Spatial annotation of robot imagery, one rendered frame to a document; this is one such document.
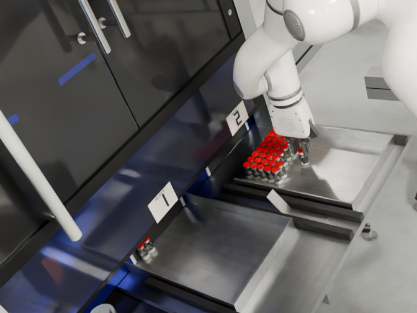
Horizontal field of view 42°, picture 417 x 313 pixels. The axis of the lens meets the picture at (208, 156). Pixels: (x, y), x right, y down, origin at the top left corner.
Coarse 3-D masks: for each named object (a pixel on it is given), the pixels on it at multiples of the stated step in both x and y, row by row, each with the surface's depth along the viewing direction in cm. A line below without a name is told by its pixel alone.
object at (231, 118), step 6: (240, 102) 148; (240, 108) 149; (240, 114) 149; (246, 114) 151; (228, 120) 145; (234, 120) 147; (240, 120) 149; (234, 126) 148; (240, 126) 150; (234, 132) 148
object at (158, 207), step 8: (168, 184) 130; (160, 192) 129; (168, 192) 131; (160, 200) 129; (168, 200) 131; (176, 200) 134; (152, 208) 127; (160, 208) 129; (168, 208) 132; (160, 216) 130
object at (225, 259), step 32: (192, 224) 142; (224, 224) 138; (256, 224) 134; (288, 224) 126; (160, 256) 136; (192, 256) 132; (224, 256) 129; (256, 256) 126; (192, 288) 120; (224, 288) 121
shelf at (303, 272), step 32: (256, 128) 167; (352, 128) 151; (224, 160) 159; (224, 192) 148; (352, 224) 124; (288, 256) 123; (320, 256) 120; (128, 288) 131; (256, 288) 119; (288, 288) 116; (320, 288) 113
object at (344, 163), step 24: (312, 144) 151; (336, 144) 148; (360, 144) 145; (384, 144) 141; (288, 168) 147; (312, 168) 143; (336, 168) 140; (360, 168) 137; (288, 192) 135; (312, 192) 136; (336, 192) 133; (360, 192) 127
